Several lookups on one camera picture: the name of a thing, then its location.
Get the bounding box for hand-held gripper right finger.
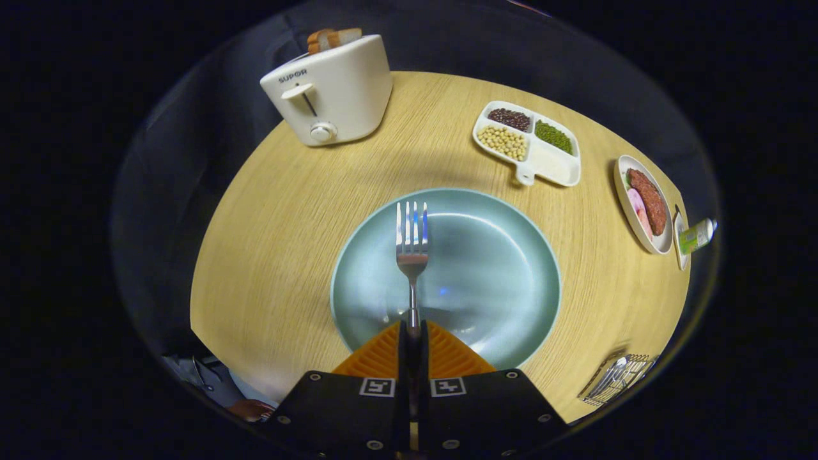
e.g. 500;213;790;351
414;321;568;458

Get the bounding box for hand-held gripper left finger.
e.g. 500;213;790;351
265;321;415;458

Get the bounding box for metal fork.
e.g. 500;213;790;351
396;201;429;339

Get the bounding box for metal spoon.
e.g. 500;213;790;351
591;356;630;398

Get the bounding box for teal round plate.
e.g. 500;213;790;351
330;188;562;371

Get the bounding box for metal cutlery basket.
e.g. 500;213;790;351
578;350;659;408

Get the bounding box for white divided dish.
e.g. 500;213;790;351
472;100;582;188

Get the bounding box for yellow soybeans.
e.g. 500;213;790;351
477;124;529;162

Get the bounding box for round beige plate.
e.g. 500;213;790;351
613;155;674;256

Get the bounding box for pink ham slices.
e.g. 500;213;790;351
626;187;654;241

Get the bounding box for dark red beans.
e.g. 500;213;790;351
488;108;532;133

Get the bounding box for green mung beans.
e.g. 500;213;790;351
534;119;574;155

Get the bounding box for small white square tray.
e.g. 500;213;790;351
672;204;691;272

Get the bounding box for brown steak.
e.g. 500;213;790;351
627;168;667;236

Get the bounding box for white toaster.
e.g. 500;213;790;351
260;34;394;147

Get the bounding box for silver green drink bottle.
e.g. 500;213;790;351
679;218;718;256

